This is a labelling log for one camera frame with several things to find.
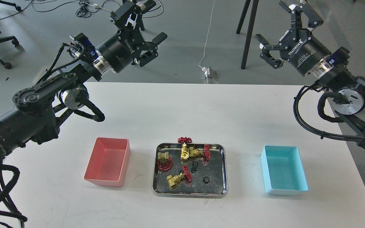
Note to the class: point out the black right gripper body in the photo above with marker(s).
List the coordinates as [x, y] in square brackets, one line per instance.
[305, 53]

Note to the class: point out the stainless steel tray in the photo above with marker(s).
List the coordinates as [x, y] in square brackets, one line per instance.
[214, 168]

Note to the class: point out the white power adapter on floor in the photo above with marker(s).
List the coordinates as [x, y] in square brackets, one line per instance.
[209, 73]

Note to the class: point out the small black gear upper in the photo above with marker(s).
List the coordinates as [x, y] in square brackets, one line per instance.
[194, 167]

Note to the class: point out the small black gear lower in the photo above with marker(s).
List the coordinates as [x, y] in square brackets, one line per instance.
[206, 180]

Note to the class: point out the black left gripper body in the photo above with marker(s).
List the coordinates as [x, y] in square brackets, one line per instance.
[121, 49]

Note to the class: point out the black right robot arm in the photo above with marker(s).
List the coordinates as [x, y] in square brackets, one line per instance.
[343, 98]

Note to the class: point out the black tripod legs right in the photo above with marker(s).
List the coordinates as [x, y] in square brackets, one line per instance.
[254, 4]

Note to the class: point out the brass valve upright red handle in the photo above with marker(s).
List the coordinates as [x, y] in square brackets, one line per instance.
[184, 149]

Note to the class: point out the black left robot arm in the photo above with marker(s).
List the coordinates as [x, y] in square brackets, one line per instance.
[41, 109]

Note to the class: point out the brass valve side red handle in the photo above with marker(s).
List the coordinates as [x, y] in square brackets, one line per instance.
[196, 153]

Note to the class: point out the small black gear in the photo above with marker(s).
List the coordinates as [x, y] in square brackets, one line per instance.
[206, 180]
[194, 167]

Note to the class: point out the light blue plastic box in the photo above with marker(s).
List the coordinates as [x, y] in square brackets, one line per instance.
[283, 171]

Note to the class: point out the pink plastic box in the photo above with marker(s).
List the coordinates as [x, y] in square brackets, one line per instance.
[108, 162]

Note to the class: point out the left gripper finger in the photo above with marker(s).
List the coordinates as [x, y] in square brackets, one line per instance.
[151, 48]
[130, 14]

